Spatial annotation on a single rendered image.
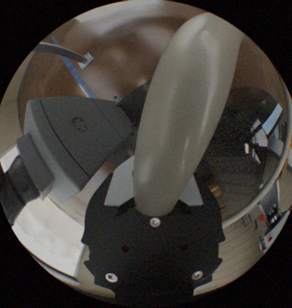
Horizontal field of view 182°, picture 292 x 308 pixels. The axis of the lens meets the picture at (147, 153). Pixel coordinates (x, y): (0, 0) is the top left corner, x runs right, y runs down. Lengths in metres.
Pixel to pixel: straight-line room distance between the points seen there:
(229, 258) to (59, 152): 5.78
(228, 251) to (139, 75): 6.15
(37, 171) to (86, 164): 0.19
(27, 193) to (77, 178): 0.23
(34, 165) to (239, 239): 5.86
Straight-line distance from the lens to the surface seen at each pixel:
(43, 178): 0.38
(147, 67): 1.08
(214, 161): 0.51
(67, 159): 0.32
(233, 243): 5.59
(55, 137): 0.35
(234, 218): 0.40
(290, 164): 1.49
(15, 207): 0.44
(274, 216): 0.86
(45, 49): 1.18
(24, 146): 0.44
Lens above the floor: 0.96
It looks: 63 degrees down
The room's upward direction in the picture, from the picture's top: 169 degrees counter-clockwise
